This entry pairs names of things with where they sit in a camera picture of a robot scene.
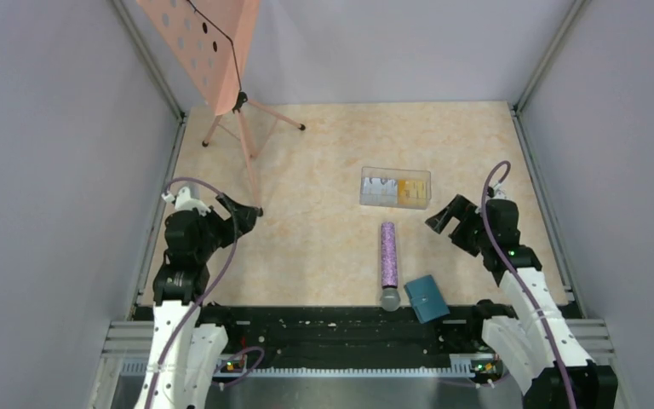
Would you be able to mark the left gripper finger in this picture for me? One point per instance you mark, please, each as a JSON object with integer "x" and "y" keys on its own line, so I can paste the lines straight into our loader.
{"x": 236, "y": 209}
{"x": 243, "y": 224}

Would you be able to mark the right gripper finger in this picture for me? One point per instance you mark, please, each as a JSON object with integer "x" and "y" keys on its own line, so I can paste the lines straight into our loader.
{"x": 463, "y": 210}
{"x": 439, "y": 222}

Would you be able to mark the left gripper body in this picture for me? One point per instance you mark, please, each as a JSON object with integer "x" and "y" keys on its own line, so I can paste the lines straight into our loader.
{"x": 216, "y": 231}

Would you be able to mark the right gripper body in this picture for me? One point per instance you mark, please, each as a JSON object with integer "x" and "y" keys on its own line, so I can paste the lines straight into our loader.
{"x": 470, "y": 234}

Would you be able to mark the gold credit card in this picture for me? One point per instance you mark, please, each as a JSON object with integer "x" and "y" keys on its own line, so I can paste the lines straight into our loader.
{"x": 412, "y": 193}

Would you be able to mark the clear plastic card box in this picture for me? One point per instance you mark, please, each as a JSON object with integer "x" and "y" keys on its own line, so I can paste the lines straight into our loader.
{"x": 398, "y": 174}

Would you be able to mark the blue leather card holder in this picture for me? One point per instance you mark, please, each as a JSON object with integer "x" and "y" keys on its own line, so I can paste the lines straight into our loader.
{"x": 426, "y": 299}

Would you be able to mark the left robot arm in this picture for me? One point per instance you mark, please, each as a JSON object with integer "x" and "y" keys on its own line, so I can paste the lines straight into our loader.
{"x": 184, "y": 353}

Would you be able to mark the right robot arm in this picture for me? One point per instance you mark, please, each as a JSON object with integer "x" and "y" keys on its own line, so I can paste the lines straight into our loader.
{"x": 531, "y": 335}

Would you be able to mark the silver credit card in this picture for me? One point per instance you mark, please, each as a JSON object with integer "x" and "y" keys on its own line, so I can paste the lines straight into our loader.
{"x": 376, "y": 191}

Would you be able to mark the purple glitter microphone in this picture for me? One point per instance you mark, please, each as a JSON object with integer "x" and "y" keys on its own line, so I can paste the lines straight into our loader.
{"x": 390, "y": 298}

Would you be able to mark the pink music stand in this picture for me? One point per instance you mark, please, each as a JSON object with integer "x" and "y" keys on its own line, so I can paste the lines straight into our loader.
{"x": 211, "y": 40}

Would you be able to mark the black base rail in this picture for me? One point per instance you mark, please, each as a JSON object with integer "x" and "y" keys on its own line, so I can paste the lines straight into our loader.
{"x": 365, "y": 340}

